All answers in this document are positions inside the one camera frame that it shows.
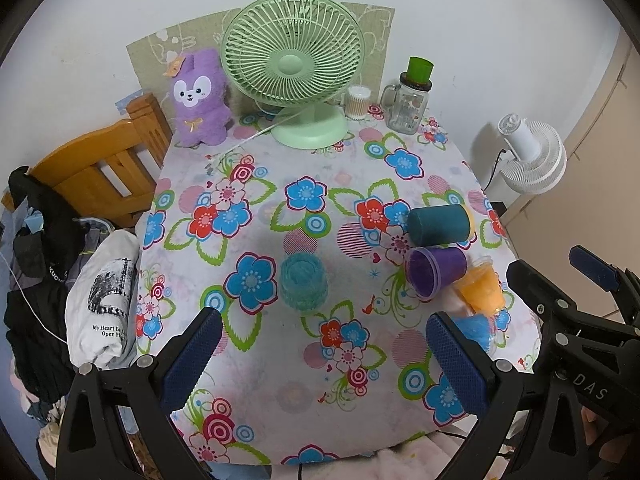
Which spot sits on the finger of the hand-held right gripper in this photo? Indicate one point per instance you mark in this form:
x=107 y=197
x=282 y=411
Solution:
x=535 y=285
x=595 y=267

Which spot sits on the white circulator fan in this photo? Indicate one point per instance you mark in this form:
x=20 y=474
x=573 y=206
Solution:
x=530 y=155

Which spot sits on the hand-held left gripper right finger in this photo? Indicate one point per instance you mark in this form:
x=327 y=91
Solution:
x=457 y=365

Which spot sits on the purple plush toy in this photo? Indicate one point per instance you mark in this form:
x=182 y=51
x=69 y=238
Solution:
x=197 y=110

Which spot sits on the cotton swab container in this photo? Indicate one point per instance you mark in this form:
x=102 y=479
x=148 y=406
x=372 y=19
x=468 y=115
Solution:
x=359 y=102

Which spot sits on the blue face mask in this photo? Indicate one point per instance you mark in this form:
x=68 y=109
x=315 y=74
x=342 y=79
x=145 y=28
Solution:
x=32 y=222

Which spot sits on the pink blanket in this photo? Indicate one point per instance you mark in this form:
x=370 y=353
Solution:
x=450 y=452

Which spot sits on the black clothes pile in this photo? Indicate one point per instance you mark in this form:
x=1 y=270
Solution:
x=45 y=310

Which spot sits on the white printed shirt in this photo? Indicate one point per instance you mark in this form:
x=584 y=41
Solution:
x=105 y=290

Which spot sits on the light blue cup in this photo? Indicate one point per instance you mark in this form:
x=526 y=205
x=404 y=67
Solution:
x=477 y=329

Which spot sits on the floral tablecloth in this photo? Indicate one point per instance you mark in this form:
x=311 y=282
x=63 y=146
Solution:
x=300 y=210

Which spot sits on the dark teal cup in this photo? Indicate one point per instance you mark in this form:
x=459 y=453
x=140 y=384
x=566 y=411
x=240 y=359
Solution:
x=440 y=225

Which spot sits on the glass mug with green lid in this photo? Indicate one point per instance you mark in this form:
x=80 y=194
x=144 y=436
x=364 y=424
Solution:
x=407 y=107

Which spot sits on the green desk fan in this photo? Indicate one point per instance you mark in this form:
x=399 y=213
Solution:
x=292 y=65

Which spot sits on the clear blue ribbed cup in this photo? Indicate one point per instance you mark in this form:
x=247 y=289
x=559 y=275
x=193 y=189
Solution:
x=303 y=282

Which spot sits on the purple cup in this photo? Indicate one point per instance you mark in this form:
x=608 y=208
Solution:
x=445 y=266

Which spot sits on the orange cup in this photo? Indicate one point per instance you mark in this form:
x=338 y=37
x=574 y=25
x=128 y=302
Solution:
x=482 y=290

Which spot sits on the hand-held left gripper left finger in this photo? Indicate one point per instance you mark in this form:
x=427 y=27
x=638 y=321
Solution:
x=192 y=355

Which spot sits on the beige wooden door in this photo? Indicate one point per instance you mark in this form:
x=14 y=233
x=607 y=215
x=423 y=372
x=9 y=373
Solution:
x=600 y=160

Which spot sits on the wooden chair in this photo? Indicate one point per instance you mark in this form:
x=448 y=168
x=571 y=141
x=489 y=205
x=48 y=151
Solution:
x=100 y=160

